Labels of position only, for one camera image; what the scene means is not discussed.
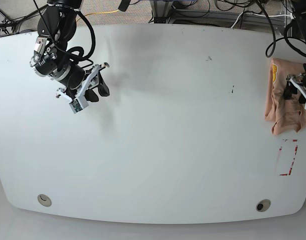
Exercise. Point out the right table cable grommet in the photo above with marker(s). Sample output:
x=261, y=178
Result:
x=263, y=205

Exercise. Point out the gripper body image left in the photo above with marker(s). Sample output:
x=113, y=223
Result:
x=47, y=62

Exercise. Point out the peach T-shirt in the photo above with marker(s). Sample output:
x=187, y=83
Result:
x=286, y=114

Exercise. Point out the black tripod on floor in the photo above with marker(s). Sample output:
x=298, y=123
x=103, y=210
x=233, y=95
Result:
x=11, y=26

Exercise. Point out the left table cable grommet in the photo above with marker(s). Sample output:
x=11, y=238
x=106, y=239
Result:
x=44, y=200

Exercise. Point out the table cable grommet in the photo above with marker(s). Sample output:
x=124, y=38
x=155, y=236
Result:
x=263, y=205
x=44, y=200

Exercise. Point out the red tape rectangle marking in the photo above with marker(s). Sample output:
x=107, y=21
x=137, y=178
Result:
x=286, y=157

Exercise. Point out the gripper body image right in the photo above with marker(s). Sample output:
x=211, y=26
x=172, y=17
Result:
x=299, y=81

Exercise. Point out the aluminium frame stand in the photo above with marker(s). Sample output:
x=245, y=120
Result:
x=161, y=11

